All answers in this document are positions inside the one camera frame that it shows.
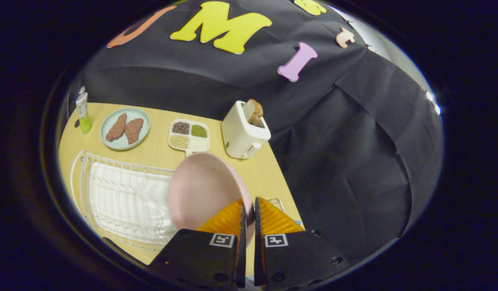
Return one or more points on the toasted bread slices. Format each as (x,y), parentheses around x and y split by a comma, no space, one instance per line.
(253,111)

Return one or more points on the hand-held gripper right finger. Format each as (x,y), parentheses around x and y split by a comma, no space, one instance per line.
(301,258)

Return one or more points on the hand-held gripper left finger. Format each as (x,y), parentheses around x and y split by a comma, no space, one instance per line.
(196,254)

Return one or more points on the white toaster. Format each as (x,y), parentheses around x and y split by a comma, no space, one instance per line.
(240,135)

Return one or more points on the clear mesh basket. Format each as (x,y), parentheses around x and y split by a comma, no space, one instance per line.
(279,201)

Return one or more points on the brown meat patty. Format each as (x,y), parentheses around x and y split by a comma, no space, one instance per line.
(134,130)
(116,127)

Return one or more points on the green liquid bottle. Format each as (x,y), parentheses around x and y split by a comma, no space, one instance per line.
(84,119)

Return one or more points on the pink plate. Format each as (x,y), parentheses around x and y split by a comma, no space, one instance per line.
(204,190)

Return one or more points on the pale green plate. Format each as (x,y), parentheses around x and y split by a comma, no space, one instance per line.
(123,144)

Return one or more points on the white divided seasoning tray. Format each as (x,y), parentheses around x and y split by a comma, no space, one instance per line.
(189,135)

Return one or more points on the black backdrop cloth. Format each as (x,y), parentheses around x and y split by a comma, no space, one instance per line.
(333,141)

